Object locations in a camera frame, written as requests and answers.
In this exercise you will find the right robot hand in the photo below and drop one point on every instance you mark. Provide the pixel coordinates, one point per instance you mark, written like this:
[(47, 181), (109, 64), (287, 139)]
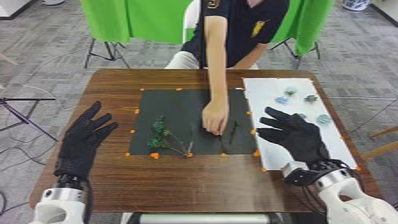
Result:
[(296, 136)]

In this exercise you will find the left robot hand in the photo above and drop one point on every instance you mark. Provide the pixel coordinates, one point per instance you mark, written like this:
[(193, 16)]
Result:
[(81, 150)]

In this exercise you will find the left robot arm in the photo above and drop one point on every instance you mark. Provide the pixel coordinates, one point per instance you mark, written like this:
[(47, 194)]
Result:
[(60, 203)]

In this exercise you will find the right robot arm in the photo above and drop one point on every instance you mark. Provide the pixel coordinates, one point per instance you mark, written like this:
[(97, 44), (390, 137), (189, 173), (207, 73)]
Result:
[(349, 196)]

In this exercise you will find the dark mat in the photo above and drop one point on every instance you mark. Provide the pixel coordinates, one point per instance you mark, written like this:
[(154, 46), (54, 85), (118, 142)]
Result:
[(179, 113)]

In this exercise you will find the person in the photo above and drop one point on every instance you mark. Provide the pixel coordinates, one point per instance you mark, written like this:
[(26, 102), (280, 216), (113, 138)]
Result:
[(237, 30)]

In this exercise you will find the dark green sprig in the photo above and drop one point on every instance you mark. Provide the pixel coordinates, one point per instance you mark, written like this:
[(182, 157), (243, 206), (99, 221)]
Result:
[(234, 128)]

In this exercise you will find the green flower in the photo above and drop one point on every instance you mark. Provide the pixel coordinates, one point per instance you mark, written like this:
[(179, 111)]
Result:
[(312, 98)]

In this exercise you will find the white sheet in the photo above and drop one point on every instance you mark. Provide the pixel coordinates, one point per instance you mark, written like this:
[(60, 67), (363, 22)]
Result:
[(269, 96)]

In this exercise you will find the white flower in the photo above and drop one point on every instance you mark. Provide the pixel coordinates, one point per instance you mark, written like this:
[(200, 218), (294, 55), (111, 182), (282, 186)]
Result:
[(291, 90)]

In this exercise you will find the black tripod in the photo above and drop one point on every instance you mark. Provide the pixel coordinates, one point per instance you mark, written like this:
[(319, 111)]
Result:
[(24, 115)]

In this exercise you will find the wooden chair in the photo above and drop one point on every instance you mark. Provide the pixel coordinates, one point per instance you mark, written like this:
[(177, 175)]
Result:
[(383, 143)]

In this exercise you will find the black cloth stand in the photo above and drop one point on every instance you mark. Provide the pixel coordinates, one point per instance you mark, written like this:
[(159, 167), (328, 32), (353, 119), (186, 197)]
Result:
[(108, 53), (299, 51)]

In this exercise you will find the pale grey bar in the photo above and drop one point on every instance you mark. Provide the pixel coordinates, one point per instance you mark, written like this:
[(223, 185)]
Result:
[(205, 218)]

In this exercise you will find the blue and white vase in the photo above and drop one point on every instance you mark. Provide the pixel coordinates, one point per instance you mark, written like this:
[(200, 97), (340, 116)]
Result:
[(356, 4)]

